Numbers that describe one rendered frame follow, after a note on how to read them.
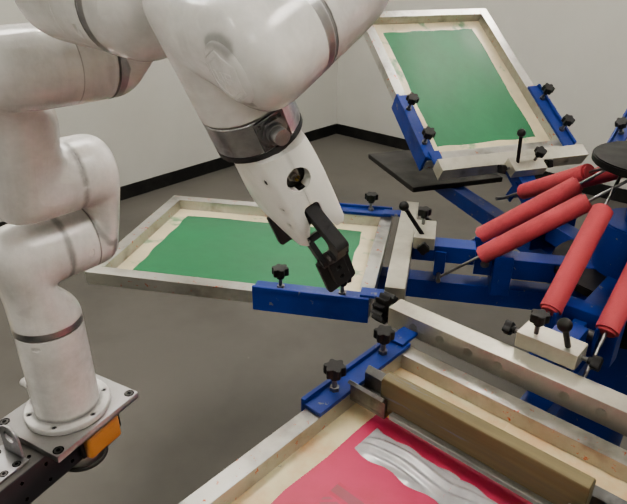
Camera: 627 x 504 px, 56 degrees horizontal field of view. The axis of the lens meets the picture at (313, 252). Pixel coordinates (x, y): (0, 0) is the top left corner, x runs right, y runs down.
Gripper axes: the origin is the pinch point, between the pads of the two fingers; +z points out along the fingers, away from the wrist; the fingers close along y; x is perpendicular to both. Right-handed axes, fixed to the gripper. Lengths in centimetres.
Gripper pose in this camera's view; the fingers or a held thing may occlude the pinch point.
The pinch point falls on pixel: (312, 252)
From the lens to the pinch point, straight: 58.6
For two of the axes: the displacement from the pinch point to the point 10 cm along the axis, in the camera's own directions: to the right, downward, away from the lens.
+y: -5.3, -4.9, 6.9
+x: -7.9, 5.7, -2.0
